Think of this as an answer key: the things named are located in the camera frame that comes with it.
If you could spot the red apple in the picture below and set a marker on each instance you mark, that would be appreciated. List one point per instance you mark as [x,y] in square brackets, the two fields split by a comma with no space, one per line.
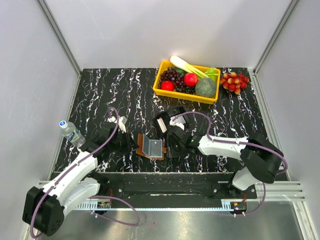
[167,86]
[190,79]

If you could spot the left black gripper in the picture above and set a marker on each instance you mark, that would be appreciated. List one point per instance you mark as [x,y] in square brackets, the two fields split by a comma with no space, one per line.
[130,142]

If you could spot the red apple back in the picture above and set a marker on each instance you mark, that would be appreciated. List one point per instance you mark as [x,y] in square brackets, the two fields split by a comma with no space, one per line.
[190,79]

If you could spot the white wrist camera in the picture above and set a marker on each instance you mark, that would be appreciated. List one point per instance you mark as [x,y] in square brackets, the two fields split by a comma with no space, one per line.
[177,124]
[121,123]

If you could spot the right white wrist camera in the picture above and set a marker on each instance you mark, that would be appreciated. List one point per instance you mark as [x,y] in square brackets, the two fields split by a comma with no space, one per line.
[177,124]

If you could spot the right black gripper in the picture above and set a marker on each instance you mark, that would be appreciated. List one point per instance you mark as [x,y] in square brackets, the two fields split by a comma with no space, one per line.
[171,151]

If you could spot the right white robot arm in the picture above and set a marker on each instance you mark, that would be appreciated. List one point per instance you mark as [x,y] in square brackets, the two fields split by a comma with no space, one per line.
[261,159]

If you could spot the green cucumber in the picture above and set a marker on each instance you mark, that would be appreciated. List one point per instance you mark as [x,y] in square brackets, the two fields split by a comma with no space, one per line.
[180,71]

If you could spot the black card box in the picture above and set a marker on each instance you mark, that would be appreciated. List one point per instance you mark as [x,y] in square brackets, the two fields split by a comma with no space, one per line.
[161,121]

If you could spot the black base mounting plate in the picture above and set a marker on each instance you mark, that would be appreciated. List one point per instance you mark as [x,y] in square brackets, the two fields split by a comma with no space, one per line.
[169,184]

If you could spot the green netted melon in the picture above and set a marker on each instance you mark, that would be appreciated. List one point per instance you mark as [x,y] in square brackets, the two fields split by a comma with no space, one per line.
[206,87]

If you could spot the white green leek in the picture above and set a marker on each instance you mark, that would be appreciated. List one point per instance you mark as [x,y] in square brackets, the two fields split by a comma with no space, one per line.
[183,65]

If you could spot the brown leather card holder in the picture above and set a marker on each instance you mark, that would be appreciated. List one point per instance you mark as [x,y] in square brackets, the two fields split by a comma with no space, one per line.
[139,150]

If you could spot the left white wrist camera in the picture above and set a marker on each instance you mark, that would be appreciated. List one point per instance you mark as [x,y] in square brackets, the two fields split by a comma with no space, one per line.
[121,123]

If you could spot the red cherry cluster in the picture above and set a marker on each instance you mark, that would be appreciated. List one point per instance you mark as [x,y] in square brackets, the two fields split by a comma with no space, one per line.
[234,82]

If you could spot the dark purple grape bunch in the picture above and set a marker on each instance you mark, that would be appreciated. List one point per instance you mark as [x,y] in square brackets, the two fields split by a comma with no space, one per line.
[178,80]

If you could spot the clear plastic water bottle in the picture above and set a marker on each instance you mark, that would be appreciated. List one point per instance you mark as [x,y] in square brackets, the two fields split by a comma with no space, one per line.
[69,131]

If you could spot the aluminium frame rail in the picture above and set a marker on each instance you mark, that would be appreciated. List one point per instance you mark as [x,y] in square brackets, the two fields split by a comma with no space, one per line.
[280,191]

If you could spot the red apple front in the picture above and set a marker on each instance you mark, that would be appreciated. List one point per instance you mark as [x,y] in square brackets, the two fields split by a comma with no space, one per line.
[167,86]

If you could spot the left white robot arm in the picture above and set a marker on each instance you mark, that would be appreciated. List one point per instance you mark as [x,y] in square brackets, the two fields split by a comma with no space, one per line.
[45,208]

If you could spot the yellow plastic basket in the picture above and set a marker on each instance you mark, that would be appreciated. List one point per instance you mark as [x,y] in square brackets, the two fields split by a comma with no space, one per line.
[184,96]

